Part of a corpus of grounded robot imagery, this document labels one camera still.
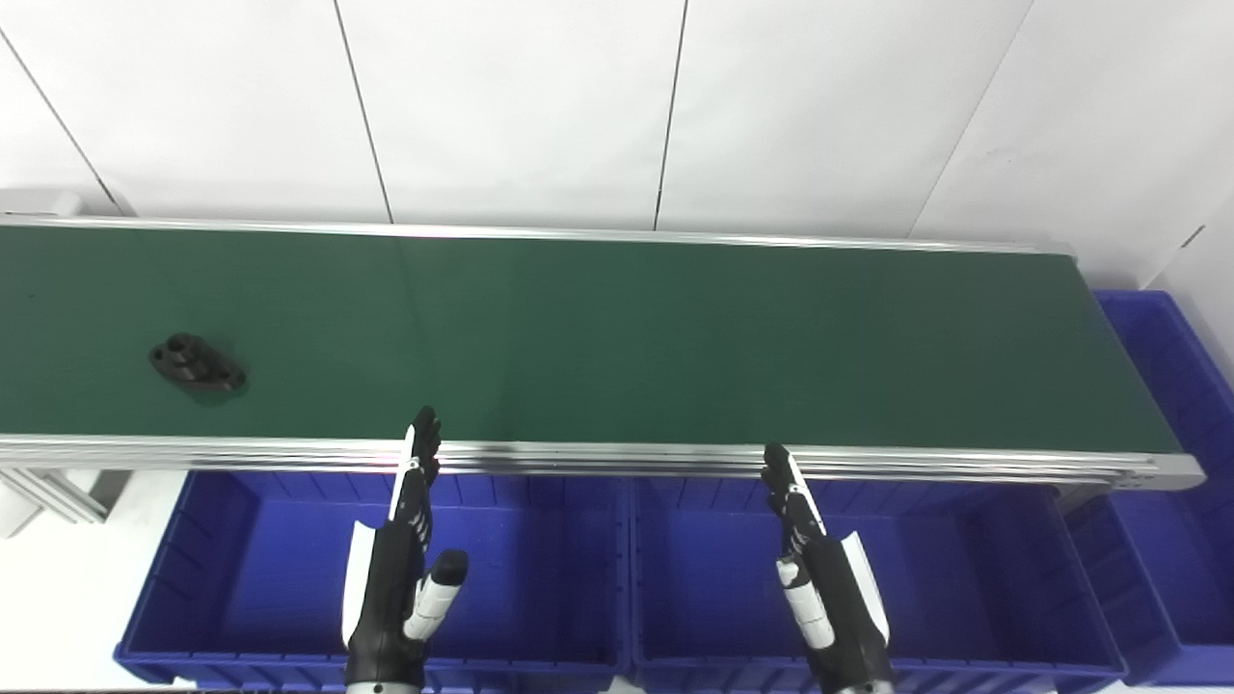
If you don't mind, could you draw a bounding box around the black flange part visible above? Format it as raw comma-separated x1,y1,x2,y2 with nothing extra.
148,333,248,393

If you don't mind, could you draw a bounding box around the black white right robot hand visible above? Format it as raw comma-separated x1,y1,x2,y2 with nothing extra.
761,441,894,694

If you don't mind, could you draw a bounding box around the grey conveyor end cover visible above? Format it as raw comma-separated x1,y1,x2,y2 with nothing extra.
0,188,84,219

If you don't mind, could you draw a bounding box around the aluminium conveyor leg strut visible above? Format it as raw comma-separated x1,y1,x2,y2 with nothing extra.
0,467,132,537

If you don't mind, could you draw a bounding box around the green conveyor belt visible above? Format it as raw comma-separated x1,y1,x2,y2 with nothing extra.
0,224,1183,455
0,214,1207,493

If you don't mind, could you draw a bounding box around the blue plastic bin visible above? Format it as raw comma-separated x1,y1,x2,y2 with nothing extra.
114,469,633,691
629,476,1129,694
1064,289,1234,686

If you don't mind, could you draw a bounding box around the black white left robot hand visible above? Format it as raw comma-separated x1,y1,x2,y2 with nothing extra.
342,405,470,690

